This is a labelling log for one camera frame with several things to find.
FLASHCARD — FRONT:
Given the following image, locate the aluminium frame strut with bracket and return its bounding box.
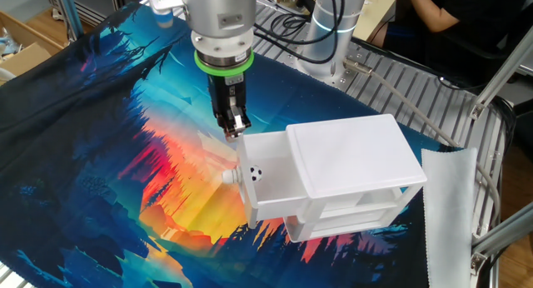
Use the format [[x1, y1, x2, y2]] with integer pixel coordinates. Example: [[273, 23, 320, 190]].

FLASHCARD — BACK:
[[470, 202, 533, 276]]

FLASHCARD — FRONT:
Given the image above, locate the plain white cloth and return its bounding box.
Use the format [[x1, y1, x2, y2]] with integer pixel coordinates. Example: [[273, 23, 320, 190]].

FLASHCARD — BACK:
[[421, 146, 479, 288]]

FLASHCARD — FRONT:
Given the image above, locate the slanted aluminium frame strut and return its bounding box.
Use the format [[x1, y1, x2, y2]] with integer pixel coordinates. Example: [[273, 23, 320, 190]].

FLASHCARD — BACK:
[[469, 29, 533, 121]]

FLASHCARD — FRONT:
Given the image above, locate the aluminium frame with blue post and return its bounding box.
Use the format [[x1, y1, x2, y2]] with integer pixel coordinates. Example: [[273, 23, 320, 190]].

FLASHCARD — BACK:
[[43, 0, 145, 42]]

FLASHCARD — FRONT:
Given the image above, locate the white plastic drawer cabinet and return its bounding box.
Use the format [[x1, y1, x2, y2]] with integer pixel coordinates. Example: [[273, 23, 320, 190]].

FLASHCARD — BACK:
[[284, 113, 429, 244]]

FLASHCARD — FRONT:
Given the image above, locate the beige wooden desk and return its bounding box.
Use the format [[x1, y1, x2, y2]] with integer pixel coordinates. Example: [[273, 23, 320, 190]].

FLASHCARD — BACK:
[[353, 0, 405, 42]]

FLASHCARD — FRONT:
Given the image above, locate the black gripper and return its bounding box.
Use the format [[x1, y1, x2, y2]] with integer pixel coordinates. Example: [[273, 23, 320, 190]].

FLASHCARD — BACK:
[[209, 73, 252, 142]]

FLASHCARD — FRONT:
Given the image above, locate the colourful forest print cloth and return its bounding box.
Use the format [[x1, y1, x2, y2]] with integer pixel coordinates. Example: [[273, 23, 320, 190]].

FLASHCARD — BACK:
[[0, 2, 463, 288]]

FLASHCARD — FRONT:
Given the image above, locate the seated person in black shirt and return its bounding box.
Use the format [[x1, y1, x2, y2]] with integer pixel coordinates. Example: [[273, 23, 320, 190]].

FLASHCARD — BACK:
[[376, 0, 530, 87]]

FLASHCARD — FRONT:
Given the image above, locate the cardboard box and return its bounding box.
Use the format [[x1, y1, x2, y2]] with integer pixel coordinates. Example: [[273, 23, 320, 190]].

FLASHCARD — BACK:
[[0, 11, 63, 87]]

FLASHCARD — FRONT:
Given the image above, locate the grey cable with metal connector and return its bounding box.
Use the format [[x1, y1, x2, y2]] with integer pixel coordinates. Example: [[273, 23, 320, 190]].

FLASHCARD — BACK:
[[343, 57, 501, 226]]

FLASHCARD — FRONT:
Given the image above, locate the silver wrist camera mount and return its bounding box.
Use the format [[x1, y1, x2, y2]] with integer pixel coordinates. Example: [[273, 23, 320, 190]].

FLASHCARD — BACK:
[[143, 0, 185, 29]]

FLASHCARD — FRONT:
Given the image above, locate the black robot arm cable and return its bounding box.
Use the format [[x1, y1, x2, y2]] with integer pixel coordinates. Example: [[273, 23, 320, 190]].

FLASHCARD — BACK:
[[253, 0, 346, 65]]

